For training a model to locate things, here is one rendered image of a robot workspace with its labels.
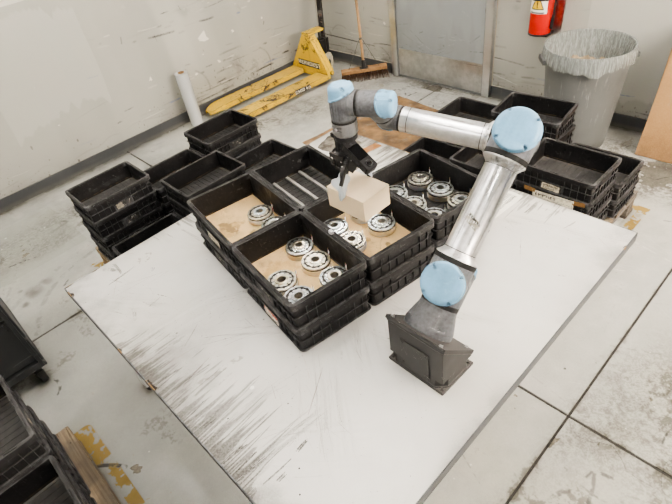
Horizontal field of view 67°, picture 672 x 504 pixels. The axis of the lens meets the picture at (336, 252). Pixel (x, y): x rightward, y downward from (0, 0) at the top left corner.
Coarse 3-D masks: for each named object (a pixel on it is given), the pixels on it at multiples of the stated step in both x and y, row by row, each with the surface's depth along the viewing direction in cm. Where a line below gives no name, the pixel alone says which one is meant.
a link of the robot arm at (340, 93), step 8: (344, 80) 143; (328, 88) 142; (336, 88) 140; (344, 88) 140; (352, 88) 142; (328, 96) 143; (336, 96) 141; (344, 96) 141; (352, 96) 141; (336, 104) 142; (344, 104) 142; (352, 104) 141; (336, 112) 144; (344, 112) 143; (352, 112) 143; (336, 120) 146; (344, 120) 145; (352, 120) 146
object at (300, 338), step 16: (240, 272) 183; (368, 288) 170; (352, 304) 170; (368, 304) 178; (272, 320) 178; (320, 320) 162; (336, 320) 168; (352, 320) 173; (288, 336) 171; (304, 336) 163; (320, 336) 168
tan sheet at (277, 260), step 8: (280, 248) 189; (272, 256) 186; (280, 256) 186; (256, 264) 184; (264, 264) 183; (272, 264) 183; (280, 264) 182; (288, 264) 182; (296, 264) 181; (336, 264) 178; (264, 272) 180; (272, 272) 180; (304, 280) 174; (312, 280) 174
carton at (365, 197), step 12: (360, 180) 164; (372, 180) 163; (336, 192) 162; (348, 192) 160; (360, 192) 159; (372, 192) 158; (384, 192) 160; (336, 204) 166; (348, 204) 161; (360, 204) 156; (372, 204) 158; (384, 204) 163; (360, 216) 159; (372, 216) 161
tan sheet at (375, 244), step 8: (352, 224) 195; (360, 224) 194; (368, 232) 190; (400, 232) 187; (408, 232) 187; (368, 240) 186; (376, 240) 186; (384, 240) 185; (392, 240) 184; (368, 248) 183; (376, 248) 182; (368, 256) 179
